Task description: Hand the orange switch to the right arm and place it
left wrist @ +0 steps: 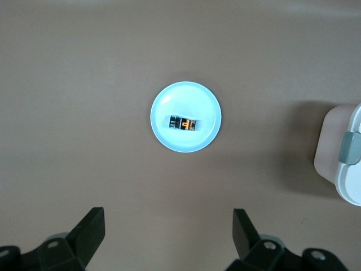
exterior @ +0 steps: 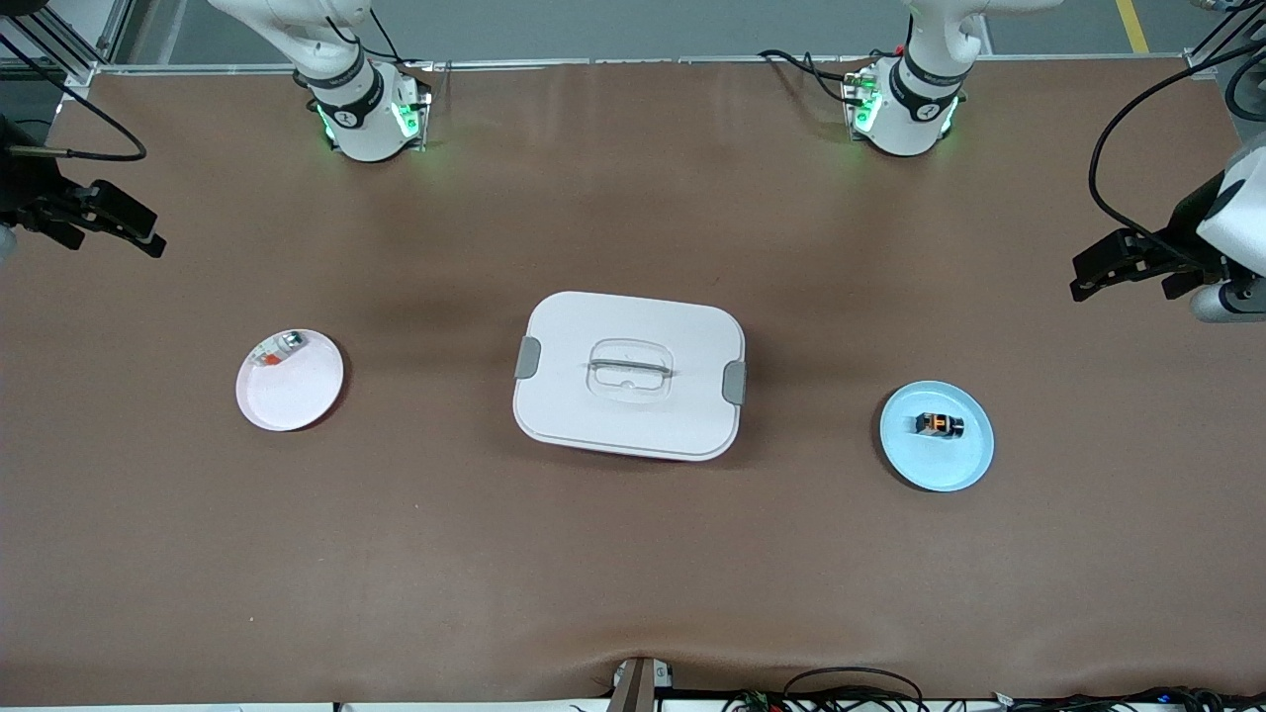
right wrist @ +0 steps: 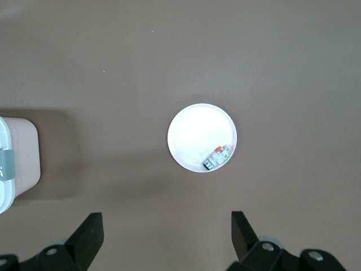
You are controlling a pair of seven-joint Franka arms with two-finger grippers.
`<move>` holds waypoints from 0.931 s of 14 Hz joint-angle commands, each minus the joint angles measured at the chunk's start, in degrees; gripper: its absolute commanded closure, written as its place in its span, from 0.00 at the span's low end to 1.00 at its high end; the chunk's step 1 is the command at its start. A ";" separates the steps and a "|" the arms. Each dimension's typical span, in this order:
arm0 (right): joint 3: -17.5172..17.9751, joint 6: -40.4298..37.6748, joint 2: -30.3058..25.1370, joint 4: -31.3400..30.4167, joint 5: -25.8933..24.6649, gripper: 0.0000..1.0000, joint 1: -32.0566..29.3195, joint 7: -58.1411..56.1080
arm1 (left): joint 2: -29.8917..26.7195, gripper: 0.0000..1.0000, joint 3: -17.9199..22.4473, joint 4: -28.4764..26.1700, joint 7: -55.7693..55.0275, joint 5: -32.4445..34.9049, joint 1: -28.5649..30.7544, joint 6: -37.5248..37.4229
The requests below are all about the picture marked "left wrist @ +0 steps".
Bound white lidded box grey clips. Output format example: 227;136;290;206
314;103;361;206

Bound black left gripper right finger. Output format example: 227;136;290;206
225;208;352;271

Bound light blue round plate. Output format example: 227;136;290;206
149;81;223;154

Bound brown table mat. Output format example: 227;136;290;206
0;0;361;271

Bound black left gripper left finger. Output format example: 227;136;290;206
0;207;107;271

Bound orange and black switch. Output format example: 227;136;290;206
168;115;198;132

